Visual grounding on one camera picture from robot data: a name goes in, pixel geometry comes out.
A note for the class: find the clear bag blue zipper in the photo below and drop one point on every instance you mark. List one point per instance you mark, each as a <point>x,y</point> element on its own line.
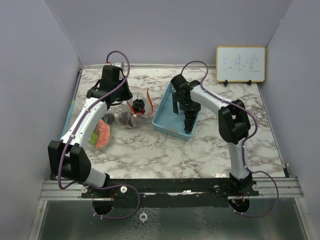
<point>91,126</point>

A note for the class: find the clear bag orange zipper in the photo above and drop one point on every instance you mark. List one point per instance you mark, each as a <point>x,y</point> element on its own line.
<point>138,118</point>

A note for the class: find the small whiteboard wooden frame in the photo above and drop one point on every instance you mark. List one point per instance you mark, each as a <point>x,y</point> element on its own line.
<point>240,64</point>

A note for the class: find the aluminium frame rail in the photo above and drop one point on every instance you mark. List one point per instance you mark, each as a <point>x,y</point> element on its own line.
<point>263,188</point>

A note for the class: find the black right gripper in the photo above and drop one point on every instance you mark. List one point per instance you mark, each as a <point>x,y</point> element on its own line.
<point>194,106</point>

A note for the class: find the dark grape bunch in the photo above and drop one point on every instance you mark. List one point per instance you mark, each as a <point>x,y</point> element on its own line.
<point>138,106</point>
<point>189,121</point>

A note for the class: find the green leaf vegetable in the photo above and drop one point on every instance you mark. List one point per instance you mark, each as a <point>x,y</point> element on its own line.
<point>93,138</point>

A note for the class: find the watermelon slice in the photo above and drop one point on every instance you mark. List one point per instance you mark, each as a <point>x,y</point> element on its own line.
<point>104,133</point>

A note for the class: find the blue plastic basket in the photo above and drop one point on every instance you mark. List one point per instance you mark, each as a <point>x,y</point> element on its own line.
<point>168,122</point>

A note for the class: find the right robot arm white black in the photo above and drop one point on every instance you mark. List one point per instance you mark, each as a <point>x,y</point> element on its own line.
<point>233,122</point>

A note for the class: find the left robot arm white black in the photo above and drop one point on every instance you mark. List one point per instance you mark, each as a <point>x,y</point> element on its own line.
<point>67,156</point>

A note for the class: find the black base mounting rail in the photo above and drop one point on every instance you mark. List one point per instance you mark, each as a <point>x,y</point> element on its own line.
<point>126,196</point>

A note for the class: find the dark purple plum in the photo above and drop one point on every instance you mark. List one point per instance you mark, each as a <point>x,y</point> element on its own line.
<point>108,118</point>

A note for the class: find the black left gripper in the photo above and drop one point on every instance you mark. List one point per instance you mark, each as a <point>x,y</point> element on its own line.
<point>128,94</point>

